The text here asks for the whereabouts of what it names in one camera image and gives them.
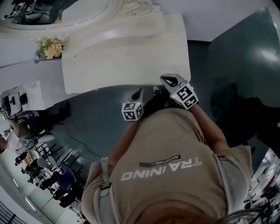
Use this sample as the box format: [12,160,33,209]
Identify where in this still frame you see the person's beige shirt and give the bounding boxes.
[81,108,252,224]

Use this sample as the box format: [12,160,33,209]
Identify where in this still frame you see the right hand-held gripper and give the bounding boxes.
[160,73,200,110]

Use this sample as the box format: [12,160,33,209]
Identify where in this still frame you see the person's black trousers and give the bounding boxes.
[142,93,175,120]

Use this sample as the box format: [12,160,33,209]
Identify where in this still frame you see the white ornate dressing table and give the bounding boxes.
[61,10,191,95]

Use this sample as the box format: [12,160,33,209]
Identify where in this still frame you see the person's right forearm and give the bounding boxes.
[189,105,228,152]

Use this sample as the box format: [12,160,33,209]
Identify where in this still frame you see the black metal chair frames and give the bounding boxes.
[32,142,85,178]

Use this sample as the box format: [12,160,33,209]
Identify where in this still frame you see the black floor cable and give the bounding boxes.
[57,122,104,158]

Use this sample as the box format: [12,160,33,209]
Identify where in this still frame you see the oval mirror white ornate frame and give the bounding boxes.
[0,0,162,42]

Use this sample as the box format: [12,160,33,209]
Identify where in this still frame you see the white metal rack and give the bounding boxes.
[242,147,280,211]

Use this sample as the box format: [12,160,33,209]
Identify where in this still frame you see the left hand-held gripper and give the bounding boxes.
[121,87,146,122]

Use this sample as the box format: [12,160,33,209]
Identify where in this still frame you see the yellow artificial flower bouquet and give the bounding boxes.
[32,36,71,64]

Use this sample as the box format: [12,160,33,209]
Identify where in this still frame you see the grey shoulder strap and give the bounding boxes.
[97,157,115,224]
[213,153,237,217]

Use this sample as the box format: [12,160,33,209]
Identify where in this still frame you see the person's left forearm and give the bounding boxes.
[106,119,141,163]

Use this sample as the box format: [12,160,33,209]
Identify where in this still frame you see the blue chair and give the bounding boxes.
[57,168,77,193]

